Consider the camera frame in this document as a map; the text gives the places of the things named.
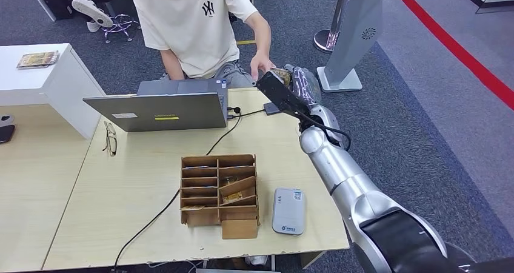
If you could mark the white cabinet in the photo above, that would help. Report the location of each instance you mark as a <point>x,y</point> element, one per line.
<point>60,86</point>

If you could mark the cardboard slot organizer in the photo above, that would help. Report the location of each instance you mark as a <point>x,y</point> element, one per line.
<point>198,190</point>

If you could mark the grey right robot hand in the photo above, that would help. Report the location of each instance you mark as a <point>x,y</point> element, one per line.
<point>307,86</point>

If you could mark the eyeglasses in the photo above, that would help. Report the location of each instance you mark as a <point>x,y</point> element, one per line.
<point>111,144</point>

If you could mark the gold patterned ID card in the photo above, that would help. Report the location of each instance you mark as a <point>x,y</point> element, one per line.
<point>281,76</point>

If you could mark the yellow floor tape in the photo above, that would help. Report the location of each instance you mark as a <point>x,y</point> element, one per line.
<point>245,42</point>

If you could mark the pale grey card reader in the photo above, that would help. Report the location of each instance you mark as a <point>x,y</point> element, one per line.
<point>289,213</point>

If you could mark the tan table leg panel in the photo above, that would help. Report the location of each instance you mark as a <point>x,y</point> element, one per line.
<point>311,260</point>

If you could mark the person's right forearm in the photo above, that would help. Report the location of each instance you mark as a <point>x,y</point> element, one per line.
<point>176,72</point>

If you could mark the black box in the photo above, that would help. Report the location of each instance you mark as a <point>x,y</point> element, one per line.
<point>56,0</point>

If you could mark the grey kiosk stand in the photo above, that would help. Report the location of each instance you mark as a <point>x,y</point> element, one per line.
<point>353,30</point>

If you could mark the chrome stanchion post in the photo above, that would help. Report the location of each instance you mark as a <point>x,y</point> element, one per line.
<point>326,40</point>

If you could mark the black and grey device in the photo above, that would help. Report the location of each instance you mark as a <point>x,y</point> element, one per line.
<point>6,132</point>

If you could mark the person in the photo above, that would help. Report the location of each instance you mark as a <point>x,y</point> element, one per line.
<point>92,12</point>
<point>192,30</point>

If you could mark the stack of patterned cards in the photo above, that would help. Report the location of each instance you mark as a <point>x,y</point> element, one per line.
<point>38,59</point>

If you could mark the white item under table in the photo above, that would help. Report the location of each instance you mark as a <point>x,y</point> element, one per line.
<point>257,260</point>

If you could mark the person's left forearm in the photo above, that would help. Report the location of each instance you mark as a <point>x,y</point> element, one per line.
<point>263,40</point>

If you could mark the grey laptop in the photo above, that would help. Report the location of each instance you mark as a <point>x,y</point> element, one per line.
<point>160,110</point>

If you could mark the person's left hand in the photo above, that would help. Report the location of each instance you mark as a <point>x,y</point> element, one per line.
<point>261,64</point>

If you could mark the small black square device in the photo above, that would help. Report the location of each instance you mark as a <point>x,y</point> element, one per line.
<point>271,110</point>

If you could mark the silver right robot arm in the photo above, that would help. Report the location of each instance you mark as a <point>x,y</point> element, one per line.
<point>361,199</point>

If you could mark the round glossy grey cover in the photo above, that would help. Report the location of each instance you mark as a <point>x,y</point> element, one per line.
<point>461,255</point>

